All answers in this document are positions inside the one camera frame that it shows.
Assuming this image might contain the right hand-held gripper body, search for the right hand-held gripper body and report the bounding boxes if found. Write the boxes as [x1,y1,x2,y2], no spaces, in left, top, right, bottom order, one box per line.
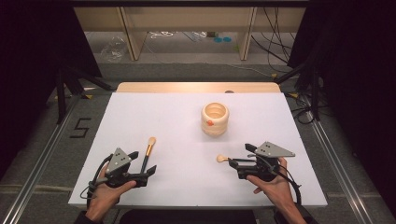
[236,141,296,182]

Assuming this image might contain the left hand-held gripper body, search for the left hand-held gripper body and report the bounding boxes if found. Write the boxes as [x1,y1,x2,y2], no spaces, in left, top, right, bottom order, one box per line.
[104,147,149,189]

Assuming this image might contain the makeup brush with round head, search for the makeup brush with round head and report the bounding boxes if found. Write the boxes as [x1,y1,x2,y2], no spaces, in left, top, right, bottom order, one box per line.
[216,154,259,164]

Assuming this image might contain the makeup brush with gold ferrule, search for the makeup brush with gold ferrule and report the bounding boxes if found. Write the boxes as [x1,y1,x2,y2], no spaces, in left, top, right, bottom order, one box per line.
[140,136,158,175]

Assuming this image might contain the ribbed wooden brush cup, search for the ribbed wooden brush cup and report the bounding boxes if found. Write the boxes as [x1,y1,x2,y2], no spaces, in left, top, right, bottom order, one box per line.
[200,101,231,137]

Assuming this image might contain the person's right hand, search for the person's right hand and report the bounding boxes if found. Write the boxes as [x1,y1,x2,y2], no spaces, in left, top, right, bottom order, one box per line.
[247,157,295,208]

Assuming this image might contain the person's left hand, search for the person's left hand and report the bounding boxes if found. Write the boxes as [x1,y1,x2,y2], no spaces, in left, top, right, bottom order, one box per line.
[85,162,137,222]

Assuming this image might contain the white table cover board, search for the white table cover board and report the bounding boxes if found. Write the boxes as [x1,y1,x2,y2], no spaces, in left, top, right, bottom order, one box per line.
[67,91,329,209]

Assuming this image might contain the person's dark lap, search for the person's dark lap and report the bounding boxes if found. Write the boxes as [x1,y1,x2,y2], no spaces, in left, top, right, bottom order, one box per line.
[119,208,259,224]

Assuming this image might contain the black tripod stand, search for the black tripod stand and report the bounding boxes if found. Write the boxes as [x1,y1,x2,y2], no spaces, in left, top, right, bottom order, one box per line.
[55,65,114,125]
[273,61,322,122]

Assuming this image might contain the clear plastic bag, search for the clear plastic bag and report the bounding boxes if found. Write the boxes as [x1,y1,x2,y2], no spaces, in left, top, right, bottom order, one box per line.
[99,35,129,63]

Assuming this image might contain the blue round lids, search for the blue round lids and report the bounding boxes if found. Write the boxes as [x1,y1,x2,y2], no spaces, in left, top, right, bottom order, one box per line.
[213,35,233,44]

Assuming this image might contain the black curtain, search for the black curtain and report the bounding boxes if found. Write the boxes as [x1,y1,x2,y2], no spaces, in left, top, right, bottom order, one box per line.
[0,0,103,176]
[287,0,396,208]

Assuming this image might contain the beige wooden shelf unit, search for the beige wooden shelf unit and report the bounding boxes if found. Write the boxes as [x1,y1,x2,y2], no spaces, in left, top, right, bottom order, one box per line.
[73,7,308,62]

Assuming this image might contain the left hand-held gripper cable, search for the left hand-held gripper cable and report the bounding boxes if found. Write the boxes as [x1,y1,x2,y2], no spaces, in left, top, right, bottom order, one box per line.
[79,153,115,207]

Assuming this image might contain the hand-held gripper cable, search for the hand-held gripper cable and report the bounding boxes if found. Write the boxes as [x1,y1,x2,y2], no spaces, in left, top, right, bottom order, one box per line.
[79,153,115,207]
[247,153,304,206]

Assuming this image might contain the right hand-held gripper cable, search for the right hand-held gripper cable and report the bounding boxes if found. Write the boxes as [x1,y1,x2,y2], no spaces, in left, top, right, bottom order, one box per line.
[247,153,304,206]

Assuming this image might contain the black floor cable loop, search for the black floor cable loop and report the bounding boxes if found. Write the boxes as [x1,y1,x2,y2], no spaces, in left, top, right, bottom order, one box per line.
[285,92,329,126]

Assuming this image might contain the aluminium floor rail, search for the aluminium floor rail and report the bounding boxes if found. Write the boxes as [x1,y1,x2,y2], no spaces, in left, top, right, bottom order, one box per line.
[1,92,82,224]
[305,110,374,224]

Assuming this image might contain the white floor cable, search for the white floor cable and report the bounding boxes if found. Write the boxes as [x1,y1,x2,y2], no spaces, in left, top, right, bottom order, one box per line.
[226,63,276,78]

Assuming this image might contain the bundle of black cables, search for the bundle of black cables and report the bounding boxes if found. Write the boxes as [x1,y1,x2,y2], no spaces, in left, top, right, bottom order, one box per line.
[249,7,297,75]

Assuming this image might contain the white cord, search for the white cord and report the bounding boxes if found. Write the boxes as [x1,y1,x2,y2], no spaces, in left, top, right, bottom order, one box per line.
[148,30,175,40]

